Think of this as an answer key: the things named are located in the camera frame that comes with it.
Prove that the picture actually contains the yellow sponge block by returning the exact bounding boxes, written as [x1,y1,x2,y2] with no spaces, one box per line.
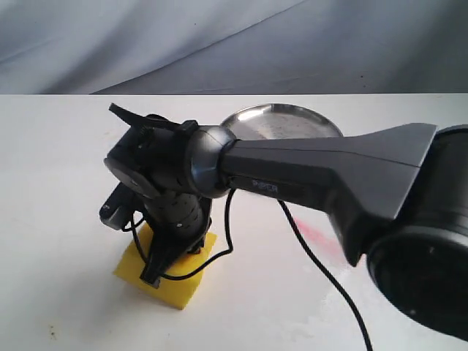
[112,222,218,311]

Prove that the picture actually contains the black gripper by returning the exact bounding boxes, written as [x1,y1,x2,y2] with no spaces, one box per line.
[140,192,212,287]

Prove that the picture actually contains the black cable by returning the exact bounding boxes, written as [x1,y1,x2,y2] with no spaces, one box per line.
[120,188,374,351]

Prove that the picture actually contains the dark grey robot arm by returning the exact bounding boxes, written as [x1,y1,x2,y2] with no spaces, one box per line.
[99,104,467,340]

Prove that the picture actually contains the round steel plate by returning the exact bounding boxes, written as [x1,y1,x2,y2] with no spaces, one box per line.
[221,103,343,140]

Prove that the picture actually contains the grey backdrop cloth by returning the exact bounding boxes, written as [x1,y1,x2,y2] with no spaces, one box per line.
[1,1,467,95]

